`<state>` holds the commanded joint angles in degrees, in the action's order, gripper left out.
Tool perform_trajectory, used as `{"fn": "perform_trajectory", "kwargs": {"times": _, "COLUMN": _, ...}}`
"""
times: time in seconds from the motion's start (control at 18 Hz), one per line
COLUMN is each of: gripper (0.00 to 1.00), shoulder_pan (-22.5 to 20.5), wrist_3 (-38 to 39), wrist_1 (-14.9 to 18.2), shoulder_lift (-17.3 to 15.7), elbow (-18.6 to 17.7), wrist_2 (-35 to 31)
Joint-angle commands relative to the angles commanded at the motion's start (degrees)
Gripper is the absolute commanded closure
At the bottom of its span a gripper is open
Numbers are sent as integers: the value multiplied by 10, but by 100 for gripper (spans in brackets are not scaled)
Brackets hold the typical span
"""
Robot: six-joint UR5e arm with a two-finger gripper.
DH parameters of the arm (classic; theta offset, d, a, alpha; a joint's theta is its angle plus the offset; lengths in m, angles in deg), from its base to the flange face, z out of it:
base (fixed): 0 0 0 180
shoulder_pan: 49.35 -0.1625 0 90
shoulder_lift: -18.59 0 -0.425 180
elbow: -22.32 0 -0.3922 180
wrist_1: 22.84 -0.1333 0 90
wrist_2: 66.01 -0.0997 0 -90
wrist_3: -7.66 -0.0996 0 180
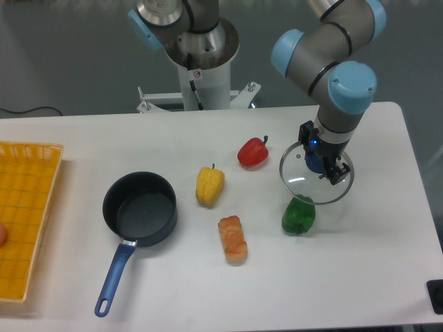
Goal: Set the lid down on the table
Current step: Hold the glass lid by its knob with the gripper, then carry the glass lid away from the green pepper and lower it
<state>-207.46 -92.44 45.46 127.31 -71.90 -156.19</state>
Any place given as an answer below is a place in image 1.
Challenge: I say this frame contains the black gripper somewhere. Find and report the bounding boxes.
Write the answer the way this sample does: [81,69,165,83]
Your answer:
[298,120,349,185]

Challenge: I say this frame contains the toy bread loaf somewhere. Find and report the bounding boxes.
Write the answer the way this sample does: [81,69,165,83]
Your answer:
[218,215,248,265]

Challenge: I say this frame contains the black cable on floor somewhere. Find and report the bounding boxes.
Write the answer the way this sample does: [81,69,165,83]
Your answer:
[0,106,64,116]

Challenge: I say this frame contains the orange object in basket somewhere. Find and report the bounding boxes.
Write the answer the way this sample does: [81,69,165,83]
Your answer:
[0,223,8,246]

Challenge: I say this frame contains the glass lid blue knob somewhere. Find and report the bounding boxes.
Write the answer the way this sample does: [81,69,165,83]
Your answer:
[279,142,354,205]

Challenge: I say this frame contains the black cable on pedestal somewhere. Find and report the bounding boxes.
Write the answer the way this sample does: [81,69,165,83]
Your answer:
[186,52,205,111]

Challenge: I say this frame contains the black device at table corner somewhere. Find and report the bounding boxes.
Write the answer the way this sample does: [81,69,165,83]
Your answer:
[426,279,443,315]

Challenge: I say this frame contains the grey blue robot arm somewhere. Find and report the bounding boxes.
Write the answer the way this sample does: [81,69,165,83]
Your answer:
[128,1,386,184]

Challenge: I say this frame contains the red bell pepper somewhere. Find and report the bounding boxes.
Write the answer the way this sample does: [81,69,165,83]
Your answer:
[237,135,269,167]

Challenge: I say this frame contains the dark saucepan blue handle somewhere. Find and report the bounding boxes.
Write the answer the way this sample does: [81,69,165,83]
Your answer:
[94,172,178,317]

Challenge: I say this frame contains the green bell pepper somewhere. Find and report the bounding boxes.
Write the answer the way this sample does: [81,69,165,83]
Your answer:
[281,194,316,235]

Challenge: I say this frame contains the yellow woven basket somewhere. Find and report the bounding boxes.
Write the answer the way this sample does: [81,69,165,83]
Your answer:
[1,141,64,303]

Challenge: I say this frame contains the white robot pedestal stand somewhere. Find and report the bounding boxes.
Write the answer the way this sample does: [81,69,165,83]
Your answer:
[137,18,261,113]

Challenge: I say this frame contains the yellow bell pepper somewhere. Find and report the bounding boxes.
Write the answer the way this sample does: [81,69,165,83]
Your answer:
[195,164,225,208]

